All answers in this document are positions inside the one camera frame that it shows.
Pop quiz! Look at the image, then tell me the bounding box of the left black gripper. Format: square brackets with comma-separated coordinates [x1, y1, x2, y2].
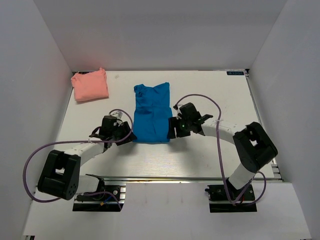
[111, 121, 138, 146]

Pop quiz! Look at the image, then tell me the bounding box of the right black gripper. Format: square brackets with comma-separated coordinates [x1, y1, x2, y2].
[167, 115, 192, 139]

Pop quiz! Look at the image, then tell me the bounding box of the blue t-shirt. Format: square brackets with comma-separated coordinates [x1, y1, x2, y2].
[133, 82, 173, 144]

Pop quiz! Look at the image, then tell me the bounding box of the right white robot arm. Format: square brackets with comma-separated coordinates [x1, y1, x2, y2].
[167, 102, 278, 200]

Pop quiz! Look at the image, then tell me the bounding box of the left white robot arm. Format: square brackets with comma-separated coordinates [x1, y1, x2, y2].
[37, 115, 137, 200]

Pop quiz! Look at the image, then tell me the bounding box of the folded pink t-shirt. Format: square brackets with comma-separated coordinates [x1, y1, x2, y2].
[70, 68, 109, 103]

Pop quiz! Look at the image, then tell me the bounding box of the blue label sticker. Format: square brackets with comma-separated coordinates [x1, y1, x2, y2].
[226, 71, 245, 76]

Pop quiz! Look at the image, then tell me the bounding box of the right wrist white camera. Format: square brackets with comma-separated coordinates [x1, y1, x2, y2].
[173, 104, 183, 119]

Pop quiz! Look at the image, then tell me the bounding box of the wrist white camera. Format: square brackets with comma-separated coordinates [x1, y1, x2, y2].
[109, 110, 123, 122]
[173, 104, 183, 119]

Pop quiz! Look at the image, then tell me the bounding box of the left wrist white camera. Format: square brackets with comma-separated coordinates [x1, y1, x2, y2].
[109, 110, 123, 122]

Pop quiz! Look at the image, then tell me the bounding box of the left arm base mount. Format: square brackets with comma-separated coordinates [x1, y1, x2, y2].
[72, 184, 126, 213]

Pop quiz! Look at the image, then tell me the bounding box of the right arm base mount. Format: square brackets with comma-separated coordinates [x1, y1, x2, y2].
[205, 184, 257, 213]

